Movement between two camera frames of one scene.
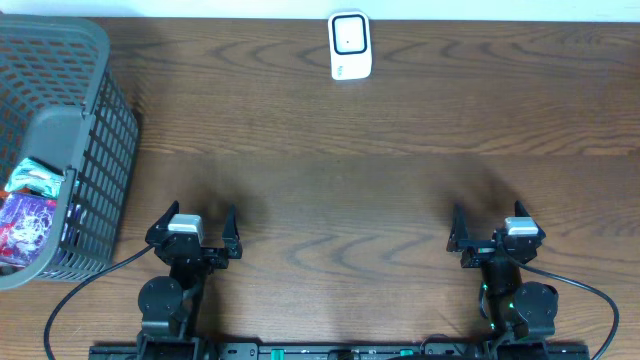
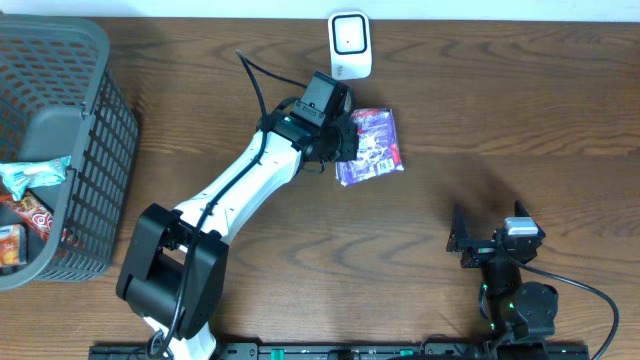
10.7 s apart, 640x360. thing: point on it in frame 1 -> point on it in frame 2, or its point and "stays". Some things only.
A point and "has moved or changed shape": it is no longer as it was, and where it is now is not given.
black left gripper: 195,252 -> 345,138
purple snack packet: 25,223 -> 378,150
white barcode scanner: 350,44 stays
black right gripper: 479,251 stays
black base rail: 207,351 stays
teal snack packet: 37,176 has moved or changed shape
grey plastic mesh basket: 60,104 stays
